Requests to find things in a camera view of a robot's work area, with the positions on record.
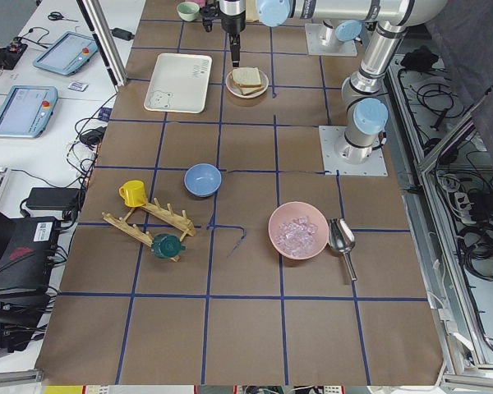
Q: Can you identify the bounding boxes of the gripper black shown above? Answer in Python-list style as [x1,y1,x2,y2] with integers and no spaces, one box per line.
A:
[219,0,246,67]

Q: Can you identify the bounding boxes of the bread slice from board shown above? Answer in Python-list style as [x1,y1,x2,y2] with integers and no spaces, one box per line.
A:
[232,67,262,88]

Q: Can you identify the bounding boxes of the white round plate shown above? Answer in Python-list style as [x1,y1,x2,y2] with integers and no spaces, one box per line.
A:
[225,67,269,99]

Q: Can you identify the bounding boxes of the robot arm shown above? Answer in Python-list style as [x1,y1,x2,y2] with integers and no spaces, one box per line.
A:
[213,0,362,67]
[256,0,446,164]

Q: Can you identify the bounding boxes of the bread slice on plate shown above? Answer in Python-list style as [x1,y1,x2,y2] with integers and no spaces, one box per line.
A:
[239,85,265,96]

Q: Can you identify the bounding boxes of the light green bowl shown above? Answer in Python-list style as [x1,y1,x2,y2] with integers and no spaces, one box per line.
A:
[177,1,200,22]

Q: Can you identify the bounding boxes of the cream bear tray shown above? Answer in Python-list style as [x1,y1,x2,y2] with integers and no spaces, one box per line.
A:
[144,53,212,113]

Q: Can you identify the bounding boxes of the black power adapter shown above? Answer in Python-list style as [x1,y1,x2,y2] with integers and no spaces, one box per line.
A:
[111,28,135,41]

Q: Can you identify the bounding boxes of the blue bowl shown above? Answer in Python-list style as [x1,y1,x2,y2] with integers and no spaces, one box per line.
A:
[184,163,222,198]

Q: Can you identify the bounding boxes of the small card packet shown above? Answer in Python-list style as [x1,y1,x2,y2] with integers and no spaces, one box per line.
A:
[68,81,89,92]

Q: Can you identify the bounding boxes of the far teach pendant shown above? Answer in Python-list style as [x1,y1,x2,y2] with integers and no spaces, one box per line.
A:
[33,31,98,76]

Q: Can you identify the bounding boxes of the teach pendant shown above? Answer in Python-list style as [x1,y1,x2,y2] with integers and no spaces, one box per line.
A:
[0,85,58,139]
[33,31,98,76]

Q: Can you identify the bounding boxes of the yellow mug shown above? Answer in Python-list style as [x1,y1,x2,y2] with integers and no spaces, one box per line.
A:
[118,180,148,208]

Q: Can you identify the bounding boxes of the scissors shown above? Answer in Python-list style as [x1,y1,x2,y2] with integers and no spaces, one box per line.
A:
[47,11,77,22]

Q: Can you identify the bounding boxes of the wooden mug rack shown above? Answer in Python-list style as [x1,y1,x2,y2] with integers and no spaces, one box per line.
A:
[102,197,198,263]

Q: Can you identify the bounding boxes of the pink bowl with ice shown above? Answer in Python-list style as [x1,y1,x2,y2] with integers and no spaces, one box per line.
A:
[268,201,329,259]

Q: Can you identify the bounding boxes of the dark green mug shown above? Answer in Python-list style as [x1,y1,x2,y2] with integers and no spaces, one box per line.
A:
[151,233,186,261]

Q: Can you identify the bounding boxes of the near teach pendant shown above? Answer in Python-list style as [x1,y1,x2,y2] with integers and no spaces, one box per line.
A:
[0,85,58,139]

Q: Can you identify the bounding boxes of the metal scoop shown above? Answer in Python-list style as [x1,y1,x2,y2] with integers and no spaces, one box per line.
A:
[328,218,357,282]

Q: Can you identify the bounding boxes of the grey curtain cloth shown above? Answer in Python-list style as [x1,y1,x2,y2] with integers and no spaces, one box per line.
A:
[426,1,493,160]

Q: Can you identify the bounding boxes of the black power brick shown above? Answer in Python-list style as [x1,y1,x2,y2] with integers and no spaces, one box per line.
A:
[25,187,79,211]

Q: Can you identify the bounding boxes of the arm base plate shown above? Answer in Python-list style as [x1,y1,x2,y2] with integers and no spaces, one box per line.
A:
[319,126,388,176]
[305,24,357,57]

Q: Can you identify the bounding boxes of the aluminium frame post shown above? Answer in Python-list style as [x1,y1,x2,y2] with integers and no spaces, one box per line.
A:
[76,0,127,87]

